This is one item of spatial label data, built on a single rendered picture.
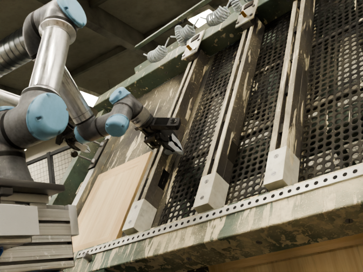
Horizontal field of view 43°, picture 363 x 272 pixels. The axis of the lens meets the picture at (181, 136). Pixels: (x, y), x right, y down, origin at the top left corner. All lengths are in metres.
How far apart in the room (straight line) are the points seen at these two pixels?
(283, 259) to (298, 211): 0.33
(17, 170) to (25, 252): 0.22
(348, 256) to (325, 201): 0.28
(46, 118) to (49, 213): 0.28
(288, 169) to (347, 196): 0.23
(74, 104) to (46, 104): 0.40
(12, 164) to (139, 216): 0.52
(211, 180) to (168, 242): 0.23
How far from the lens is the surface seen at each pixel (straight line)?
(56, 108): 1.29
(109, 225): 1.89
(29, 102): 1.28
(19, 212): 1.13
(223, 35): 2.31
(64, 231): 1.38
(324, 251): 1.42
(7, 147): 1.34
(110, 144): 2.45
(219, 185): 1.46
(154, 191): 1.73
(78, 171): 2.58
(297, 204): 1.20
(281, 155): 1.32
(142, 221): 1.65
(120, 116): 1.60
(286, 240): 1.25
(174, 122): 1.70
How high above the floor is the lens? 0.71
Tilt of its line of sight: 18 degrees up
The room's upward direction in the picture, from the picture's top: 11 degrees counter-clockwise
